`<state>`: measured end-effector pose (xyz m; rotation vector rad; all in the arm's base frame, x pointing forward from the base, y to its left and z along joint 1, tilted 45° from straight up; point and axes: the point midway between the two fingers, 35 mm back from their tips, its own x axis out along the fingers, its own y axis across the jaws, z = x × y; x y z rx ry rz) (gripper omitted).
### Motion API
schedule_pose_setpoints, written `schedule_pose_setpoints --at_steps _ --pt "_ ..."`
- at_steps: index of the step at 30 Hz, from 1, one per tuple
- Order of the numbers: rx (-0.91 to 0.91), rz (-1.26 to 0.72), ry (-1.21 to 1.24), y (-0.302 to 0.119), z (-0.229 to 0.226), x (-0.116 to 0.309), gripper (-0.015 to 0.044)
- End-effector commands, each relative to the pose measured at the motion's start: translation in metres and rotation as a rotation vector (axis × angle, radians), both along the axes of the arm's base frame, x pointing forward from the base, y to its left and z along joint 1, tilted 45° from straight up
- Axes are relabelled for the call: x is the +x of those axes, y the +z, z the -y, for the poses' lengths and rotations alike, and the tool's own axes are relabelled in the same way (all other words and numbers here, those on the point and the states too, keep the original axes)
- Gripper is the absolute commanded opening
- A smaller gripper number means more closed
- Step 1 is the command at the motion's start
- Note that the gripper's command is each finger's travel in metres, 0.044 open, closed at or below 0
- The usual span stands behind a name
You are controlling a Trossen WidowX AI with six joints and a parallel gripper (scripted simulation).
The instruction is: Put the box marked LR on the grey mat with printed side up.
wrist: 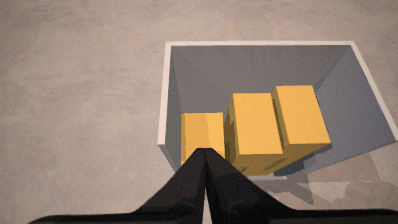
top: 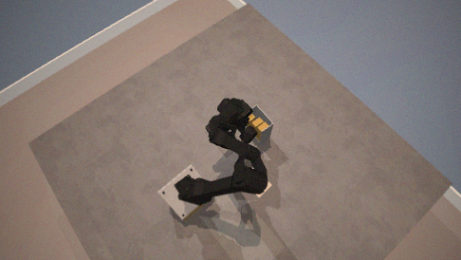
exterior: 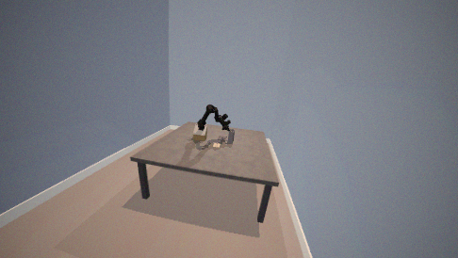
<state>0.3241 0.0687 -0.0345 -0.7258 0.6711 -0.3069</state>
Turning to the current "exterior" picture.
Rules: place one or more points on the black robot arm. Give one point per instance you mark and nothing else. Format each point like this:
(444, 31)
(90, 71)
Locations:
(218, 118)

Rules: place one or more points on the grey open bin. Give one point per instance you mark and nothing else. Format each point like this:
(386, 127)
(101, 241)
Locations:
(231, 136)

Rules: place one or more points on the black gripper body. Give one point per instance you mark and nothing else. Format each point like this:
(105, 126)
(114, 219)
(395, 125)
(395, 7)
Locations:
(223, 125)

